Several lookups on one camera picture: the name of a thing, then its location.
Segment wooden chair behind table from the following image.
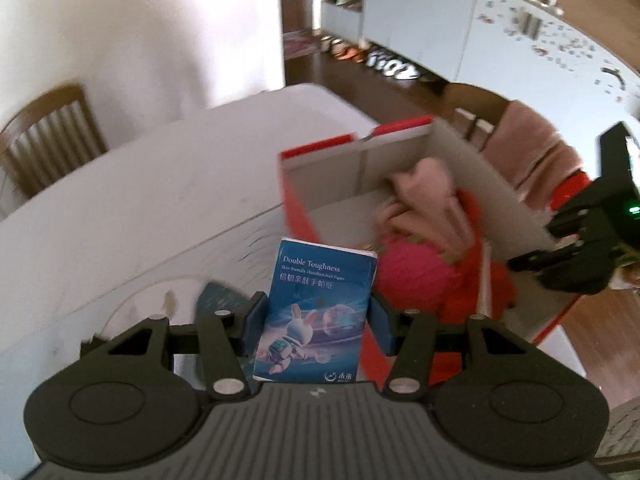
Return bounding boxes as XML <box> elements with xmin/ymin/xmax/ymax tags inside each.
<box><xmin>1</xmin><ymin>84</ymin><xmax>108</xmax><ymax>198</ymax></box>

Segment red cloth on chair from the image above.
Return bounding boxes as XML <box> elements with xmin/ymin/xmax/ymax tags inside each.
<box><xmin>549</xmin><ymin>170</ymin><xmax>591</xmax><ymax>211</ymax></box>

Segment red and white cardboard box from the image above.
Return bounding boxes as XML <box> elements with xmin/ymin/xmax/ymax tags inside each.
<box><xmin>279</xmin><ymin>118</ymin><xmax>582</xmax><ymax>372</ymax></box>

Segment red patterned doormat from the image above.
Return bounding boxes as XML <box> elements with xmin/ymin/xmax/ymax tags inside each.
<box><xmin>282</xmin><ymin>29</ymin><xmax>320</xmax><ymax>61</ymax></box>

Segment blue tissue pack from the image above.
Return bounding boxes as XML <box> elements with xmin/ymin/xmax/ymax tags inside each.
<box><xmin>253</xmin><ymin>237</ymin><xmax>378</xmax><ymax>384</ymax></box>

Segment white wall cabinet unit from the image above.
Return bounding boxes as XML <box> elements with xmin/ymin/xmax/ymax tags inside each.
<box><xmin>319</xmin><ymin>0</ymin><xmax>640</xmax><ymax>131</ymax></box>

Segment pink fringed scarf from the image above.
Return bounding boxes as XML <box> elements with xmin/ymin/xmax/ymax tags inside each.
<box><xmin>480</xmin><ymin>101</ymin><xmax>585</xmax><ymax>210</ymax></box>

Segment pink fuzzy strawberry hat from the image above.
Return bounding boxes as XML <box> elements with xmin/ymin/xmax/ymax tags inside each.
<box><xmin>375</xmin><ymin>236</ymin><xmax>457</xmax><ymax>314</ymax></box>

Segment pink fleece garment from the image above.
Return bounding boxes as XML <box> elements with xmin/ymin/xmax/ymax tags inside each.
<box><xmin>375</xmin><ymin>157</ymin><xmax>474</xmax><ymax>260</ymax></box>

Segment shoes on floor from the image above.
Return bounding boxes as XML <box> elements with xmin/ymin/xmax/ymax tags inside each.
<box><xmin>319</xmin><ymin>35</ymin><xmax>442</xmax><ymax>84</ymax></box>

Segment red cloth bag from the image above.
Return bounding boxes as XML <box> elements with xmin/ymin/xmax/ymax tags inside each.
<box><xmin>429</xmin><ymin>188</ymin><xmax>516</xmax><ymax>386</ymax></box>

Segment wooden chair beside table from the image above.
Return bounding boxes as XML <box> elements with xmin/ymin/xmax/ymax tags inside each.
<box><xmin>440</xmin><ymin>84</ymin><xmax>511</xmax><ymax>152</ymax></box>

